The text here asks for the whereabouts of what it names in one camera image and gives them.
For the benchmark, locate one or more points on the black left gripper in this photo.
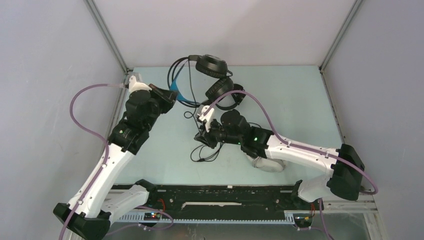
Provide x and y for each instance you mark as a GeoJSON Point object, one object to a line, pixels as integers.
{"type": "Point", "coordinates": [168, 97]}

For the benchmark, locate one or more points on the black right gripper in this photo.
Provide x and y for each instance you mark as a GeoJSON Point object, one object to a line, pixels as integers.
{"type": "Point", "coordinates": [201, 137]}

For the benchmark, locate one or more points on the small black on-ear headphones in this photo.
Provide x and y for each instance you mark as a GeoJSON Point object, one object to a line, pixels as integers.
{"type": "Point", "coordinates": [237, 97]}

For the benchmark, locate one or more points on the white gaming headset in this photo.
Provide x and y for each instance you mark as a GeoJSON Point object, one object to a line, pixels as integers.
{"type": "Point", "coordinates": [268, 165]}

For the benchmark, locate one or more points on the black and blue headset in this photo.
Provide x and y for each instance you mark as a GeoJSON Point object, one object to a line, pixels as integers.
{"type": "Point", "coordinates": [212, 72]}

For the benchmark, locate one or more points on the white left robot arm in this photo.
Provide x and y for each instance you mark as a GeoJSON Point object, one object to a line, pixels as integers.
{"type": "Point", "coordinates": [83, 213]}

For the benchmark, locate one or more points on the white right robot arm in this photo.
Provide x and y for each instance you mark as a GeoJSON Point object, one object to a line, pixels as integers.
{"type": "Point", "coordinates": [268, 151]}

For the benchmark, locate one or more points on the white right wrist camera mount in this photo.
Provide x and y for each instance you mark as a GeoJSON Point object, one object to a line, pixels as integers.
{"type": "Point", "coordinates": [205, 115]}

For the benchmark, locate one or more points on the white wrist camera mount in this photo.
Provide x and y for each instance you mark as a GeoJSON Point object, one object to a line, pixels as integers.
{"type": "Point", "coordinates": [205, 115]}
{"type": "Point", "coordinates": [135, 83]}

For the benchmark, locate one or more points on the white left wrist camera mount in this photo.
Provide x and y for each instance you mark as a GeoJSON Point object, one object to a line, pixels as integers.
{"type": "Point", "coordinates": [135, 83]}

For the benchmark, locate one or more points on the aluminium frame post left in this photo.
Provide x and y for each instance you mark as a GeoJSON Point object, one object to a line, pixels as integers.
{"type": "Point", "coordinates": [104, 30]}

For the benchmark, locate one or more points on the aluminium frame post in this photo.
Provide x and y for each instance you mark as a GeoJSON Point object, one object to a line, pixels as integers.
{"type": "Point", "coordinates": [104, 30]}
{"type": "Point", "coordinates": [340, 34]}

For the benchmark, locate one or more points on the aluminium frame post right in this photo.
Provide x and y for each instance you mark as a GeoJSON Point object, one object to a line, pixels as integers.
{"type": "Point", "coordinates": [340, 34]}

